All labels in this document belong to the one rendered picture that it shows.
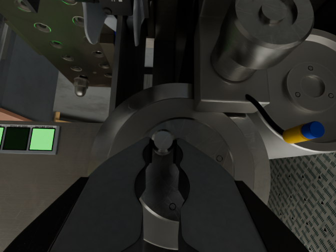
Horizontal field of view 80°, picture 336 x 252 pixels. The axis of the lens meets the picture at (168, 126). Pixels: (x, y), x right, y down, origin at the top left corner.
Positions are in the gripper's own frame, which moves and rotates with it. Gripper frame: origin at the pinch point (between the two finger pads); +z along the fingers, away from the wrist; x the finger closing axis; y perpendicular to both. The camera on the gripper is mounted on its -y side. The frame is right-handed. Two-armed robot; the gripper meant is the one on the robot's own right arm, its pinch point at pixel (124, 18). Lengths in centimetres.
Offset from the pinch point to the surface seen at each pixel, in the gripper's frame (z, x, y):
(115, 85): -2.0, 0.2, 8.7
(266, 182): -2.7, 13.0, 16.9
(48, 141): 29.4, -22.3, 9.9
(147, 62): 198, -15, -109
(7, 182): 30.1, -30.6, 19.6
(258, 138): -2.8, 12.6, 13.3
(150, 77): 206, -11, -93
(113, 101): -2.0, 0.1, 10.3
